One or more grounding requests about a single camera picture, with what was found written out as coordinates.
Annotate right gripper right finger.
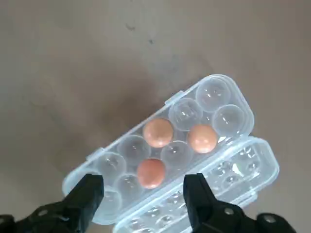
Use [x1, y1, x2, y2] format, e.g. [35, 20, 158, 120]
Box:
[183, 172, 294, 233]

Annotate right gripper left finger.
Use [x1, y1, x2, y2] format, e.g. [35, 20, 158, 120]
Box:
[0, 173, 105, 233]

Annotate transparent twelve-slot egg tray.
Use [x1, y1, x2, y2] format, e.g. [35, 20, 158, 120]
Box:
[62, 74, 279, 233]

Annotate brown egg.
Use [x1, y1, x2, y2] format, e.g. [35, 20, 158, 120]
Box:
[136, 158, 167, 190]
[142, 118, 174, 148]
[186, 124, 218, 154]

